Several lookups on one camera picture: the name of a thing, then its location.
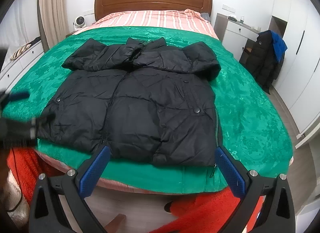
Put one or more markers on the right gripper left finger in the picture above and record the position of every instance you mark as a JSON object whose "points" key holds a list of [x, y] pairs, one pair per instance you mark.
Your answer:
{"points": [[46, 212]]}

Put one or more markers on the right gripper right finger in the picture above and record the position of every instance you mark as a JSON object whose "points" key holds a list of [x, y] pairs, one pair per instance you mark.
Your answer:
{"points": [[277, 213]]}

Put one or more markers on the black puffer jacket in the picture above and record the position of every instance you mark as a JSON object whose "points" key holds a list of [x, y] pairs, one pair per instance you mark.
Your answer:
{"points": [[147, 101]]}

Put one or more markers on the white drawer cabinet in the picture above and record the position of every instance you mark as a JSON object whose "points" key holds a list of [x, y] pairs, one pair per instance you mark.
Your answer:
{"points": [[15, 70]]}

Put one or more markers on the striped cushion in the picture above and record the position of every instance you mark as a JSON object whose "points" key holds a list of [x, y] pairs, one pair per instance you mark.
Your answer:
{"points": [[20, 51]]}

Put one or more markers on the green bed blanket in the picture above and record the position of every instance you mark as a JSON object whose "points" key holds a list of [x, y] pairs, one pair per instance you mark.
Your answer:
{"points": [[252, 130]]}

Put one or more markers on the white round fan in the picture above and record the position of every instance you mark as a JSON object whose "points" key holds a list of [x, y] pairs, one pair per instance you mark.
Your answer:
{"points": [[79, 23]]}

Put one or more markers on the white wardrobe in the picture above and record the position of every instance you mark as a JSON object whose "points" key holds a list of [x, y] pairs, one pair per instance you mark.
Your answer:
{"points": [[298, 81]]}

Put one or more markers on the beige curtain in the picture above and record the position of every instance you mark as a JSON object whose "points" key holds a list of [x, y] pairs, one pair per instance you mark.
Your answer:
{"points": [[52, 21]]}

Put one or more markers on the dark jacket on chair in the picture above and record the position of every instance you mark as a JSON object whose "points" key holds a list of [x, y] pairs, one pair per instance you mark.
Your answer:
{"points": [[262, 63]]}

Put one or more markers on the blue garment on chair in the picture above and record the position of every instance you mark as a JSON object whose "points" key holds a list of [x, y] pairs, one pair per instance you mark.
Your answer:
{"points": [[278, 45]]}

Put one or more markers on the white desk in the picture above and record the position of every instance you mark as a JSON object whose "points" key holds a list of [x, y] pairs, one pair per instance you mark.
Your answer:
{"points": [[234, 35]]}

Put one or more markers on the wooden headboard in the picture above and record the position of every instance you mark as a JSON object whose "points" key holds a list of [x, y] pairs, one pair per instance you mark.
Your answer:
{"points": [[103, 8]]}

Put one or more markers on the pink striped bed sheet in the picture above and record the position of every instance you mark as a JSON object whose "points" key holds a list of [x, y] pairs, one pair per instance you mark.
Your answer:
{"points": [[187, 20]]}

